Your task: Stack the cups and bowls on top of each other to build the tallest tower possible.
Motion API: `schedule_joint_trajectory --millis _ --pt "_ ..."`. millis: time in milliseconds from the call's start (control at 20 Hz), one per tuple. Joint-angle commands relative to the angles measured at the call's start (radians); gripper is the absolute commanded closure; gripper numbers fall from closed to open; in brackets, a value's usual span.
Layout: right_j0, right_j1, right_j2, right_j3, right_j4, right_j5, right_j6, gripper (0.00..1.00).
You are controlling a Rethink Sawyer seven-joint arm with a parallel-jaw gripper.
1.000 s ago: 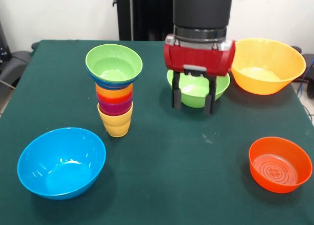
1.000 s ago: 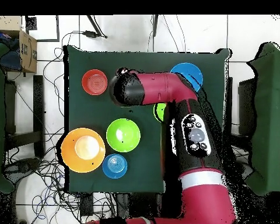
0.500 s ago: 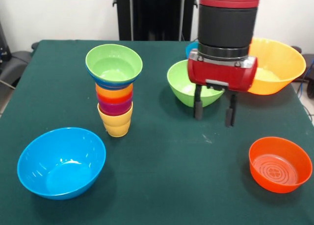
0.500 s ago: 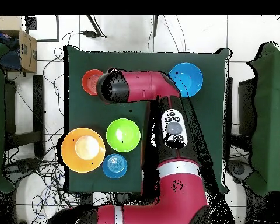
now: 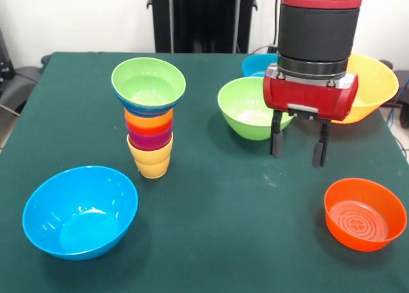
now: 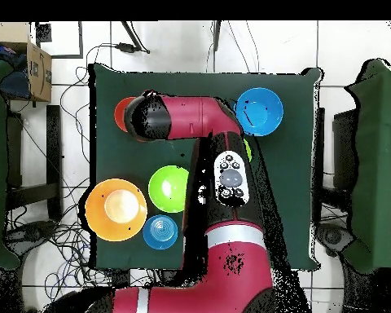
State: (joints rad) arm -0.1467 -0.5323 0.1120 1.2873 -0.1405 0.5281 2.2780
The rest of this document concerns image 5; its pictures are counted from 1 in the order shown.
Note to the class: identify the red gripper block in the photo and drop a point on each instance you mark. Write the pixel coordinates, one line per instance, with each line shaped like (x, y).
(306, 98)

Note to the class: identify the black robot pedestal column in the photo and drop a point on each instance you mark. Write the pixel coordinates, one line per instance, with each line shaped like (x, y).
(204, 18)

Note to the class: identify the dark green tablecloth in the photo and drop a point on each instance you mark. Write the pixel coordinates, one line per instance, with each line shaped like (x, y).
(198, 242)

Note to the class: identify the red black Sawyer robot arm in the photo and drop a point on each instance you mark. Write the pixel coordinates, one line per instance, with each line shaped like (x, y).
(319, 27)

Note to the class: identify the small light blue bowl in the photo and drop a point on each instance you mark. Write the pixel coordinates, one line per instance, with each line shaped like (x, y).
(255, 66)

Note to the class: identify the large light blue bowl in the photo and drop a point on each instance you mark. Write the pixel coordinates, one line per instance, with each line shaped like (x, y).
(80, 213)

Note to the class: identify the red plastic cup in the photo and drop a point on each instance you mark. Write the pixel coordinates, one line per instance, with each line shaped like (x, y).
(150, 130)

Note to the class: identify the orange ribbed plastic cup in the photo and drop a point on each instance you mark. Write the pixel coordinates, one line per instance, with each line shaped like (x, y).
(150, 121)

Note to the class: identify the large green bowl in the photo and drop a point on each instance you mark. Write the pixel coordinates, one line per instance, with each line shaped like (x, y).
(243, 114)

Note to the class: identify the large yellow bowl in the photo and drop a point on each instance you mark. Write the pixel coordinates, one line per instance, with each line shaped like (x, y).
(374, 88)

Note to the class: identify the dark blue bowl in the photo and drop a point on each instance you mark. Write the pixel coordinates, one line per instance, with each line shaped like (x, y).
(147, 111)

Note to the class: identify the yellow ribbed plastic cup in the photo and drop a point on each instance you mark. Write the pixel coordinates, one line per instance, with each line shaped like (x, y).
(151, 163)

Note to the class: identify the dark grey pedestal leg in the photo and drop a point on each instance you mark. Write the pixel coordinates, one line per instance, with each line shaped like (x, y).
(19, 82)

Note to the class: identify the red plastic bowl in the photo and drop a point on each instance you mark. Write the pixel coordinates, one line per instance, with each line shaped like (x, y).
(361, 219)

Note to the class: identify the purple plastic cup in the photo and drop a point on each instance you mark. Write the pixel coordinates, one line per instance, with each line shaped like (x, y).
(150, 142)

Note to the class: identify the small green ribbed bowl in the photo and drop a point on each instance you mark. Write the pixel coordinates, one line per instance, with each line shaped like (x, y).
(148, 82)

